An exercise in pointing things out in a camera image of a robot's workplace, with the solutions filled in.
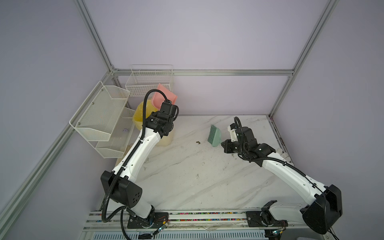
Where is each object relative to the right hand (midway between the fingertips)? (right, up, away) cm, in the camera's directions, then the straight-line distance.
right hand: (221, 143), depth 79 cm
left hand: (-36, +13, -4) cm, 38 cm away
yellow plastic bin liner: (-48, +17, +9) cm, 52 cm away
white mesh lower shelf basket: (-50, +3, -9) cm, 51 cm away
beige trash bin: (-35, -1, +25) cm, 43 cm away
